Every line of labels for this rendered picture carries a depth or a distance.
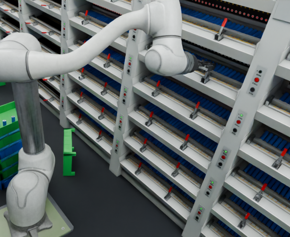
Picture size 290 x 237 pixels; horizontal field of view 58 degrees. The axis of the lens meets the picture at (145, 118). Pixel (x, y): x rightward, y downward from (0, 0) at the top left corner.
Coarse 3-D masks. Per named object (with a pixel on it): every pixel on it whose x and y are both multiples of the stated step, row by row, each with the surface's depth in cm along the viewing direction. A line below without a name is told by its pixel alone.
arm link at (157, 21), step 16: (160, 0) 87; (176, 0) 88; (128, 16) 89; (144, 16) 88; (160, 16) 87; (176, 16) 88; (112, 32) 89; (160, 32) 89; (176, 32) 89; (80, 48) 89; (96, 48) 89; (32, 64) 86; (48, 64) 87; (64, 64) 88; (80, 64) 89
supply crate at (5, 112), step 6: (12, 102) 168; (0, 108) 162; (6, 108) 166; (12, 108) 170; (0, 114) 163; (6, 114) 164; (12, 114) 165; (0, 120) 157; (6, 120) 158; (0, 126) 153; (6, 126) 147; (12, 126) 150; (18, 126) 154; (0, 132) 145; (6, 132) 148
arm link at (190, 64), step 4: (184, 52) 97; (188, 52) 100; (188, 56) 97; (192, 56) 99; (188, 60) 96; (192, 60) 98; (188, 64) 97; (192, 64) 99; (188, 68) 98; (192, 68) 100; (184, 72) 99; (188, 72) 101
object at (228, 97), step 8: (152, 40) 147; (144, 48) 145; (200, 48) 136; (144, 56) 142; (216, 56) 131; (232, 64) 126; (240, 64) 124; (192, 72) 128; (184, 80) 129; (192, 80) 124; (200, 80) 123; (216, 80) 122; (200, 88) 123; (208, 88) 120; (216, 88) 118; (224, 88) 118; (240, 88) 113; (216, 96) 119; (224, 96) 115; (232, 96) 114; (232, 104) 114
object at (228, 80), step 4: (200, 72) 126; (204, 72) 126; (212, 72) 123; (216, 72) 123; (212, 76) 124; (216, 76) 122; (220, 76) 121; (224, 76) 120; (224, 80) 120; (228, 80) 119; (232, 80) 118; (236, 80) 118; (232, 84) 118; (236, 84) 117; (240, 84) 116
